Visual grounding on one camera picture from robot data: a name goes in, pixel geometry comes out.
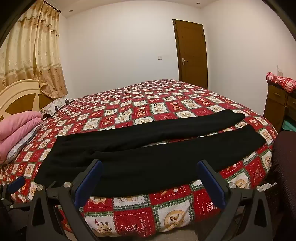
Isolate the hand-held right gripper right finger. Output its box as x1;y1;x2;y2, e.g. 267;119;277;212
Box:
196;159;273;241

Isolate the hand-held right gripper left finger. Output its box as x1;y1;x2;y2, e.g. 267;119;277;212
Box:
26;159;103;241

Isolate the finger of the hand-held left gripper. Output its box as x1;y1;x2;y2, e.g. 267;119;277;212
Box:
0;176;26;209

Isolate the black knitted sweater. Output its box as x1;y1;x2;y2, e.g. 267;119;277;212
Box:
34;109;266;197

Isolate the pink folded blanket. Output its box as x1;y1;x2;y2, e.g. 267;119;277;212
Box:
0;111;44;165

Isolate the red printed patchwork bedspread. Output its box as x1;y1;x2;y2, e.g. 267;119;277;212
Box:
0;79;279;238

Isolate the grey patterned pillow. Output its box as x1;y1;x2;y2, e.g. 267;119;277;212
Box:
38;97;74;116

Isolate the cream wooden headboard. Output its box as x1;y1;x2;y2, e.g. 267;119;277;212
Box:
0;79;55;122

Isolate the teal box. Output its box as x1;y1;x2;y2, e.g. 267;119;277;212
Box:
282;120;296;133

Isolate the brown wooden dresser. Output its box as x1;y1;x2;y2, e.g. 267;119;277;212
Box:
263;80;296;133

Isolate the red plaid cloth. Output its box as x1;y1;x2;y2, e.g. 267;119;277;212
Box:
266;72;296;93

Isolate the beige patterned curtain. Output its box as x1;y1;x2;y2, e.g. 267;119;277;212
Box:
0;0;68;98

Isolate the brown wooden door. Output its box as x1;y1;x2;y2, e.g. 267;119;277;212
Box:
172;19;208;90

